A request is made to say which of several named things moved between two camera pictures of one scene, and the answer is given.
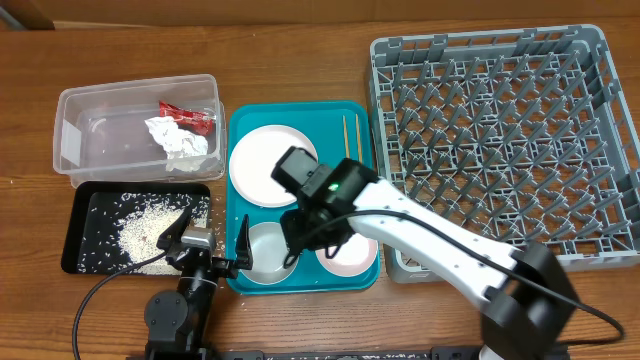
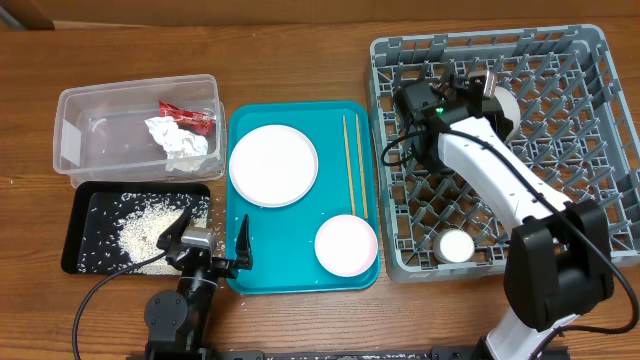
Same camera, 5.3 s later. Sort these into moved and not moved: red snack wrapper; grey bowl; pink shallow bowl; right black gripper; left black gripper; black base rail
Moved: grey bowl; right black gripper
Not moved: left black gripper; red snack wrapper; black base rail; pink shallow bowl
